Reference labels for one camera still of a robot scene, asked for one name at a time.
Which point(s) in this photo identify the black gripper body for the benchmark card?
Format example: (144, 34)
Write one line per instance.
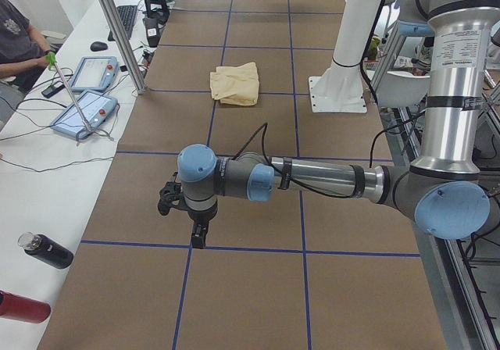
(201, 216)

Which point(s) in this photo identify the teach pendant tablet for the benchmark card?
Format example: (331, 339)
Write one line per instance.
(94, 73)
(95, 108)

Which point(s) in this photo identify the black phone on desk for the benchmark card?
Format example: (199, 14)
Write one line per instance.
(52, 90)

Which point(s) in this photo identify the lower teach pendant tablet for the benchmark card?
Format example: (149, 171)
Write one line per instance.
(95, 108)

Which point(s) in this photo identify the black water bottle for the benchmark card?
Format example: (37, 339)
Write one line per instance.
(46, 250)

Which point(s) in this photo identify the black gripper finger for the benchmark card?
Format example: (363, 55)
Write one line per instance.
(198, 236)

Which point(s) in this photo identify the black keyboard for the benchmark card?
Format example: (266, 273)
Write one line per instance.
(128, 16)

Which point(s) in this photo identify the red water bottle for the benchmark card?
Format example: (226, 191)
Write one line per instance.
(23, 309)

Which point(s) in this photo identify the black box with label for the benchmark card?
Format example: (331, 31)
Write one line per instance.
(152, 31)

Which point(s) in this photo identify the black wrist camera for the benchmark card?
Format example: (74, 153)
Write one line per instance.
(171, 197)

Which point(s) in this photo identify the seated person in grey shirt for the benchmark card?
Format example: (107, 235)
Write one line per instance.
(23, 48)

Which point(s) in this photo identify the cream long-sleeve printed shirt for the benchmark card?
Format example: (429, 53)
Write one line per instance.
(235, 85)

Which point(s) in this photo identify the aluminium frame post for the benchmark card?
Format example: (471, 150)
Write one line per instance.
(120, 36)

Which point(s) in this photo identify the upper teach pendant tablet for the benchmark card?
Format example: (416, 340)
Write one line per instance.
(94, 73)

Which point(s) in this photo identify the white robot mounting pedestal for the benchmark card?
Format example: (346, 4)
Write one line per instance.
(340, 88)

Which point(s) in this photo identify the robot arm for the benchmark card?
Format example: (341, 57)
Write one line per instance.
(438, 190)

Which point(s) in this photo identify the black computer mouse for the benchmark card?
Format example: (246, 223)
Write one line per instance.
(98, 46)

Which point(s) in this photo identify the metal rod with green tip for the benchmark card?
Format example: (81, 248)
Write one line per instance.
(53, 65)

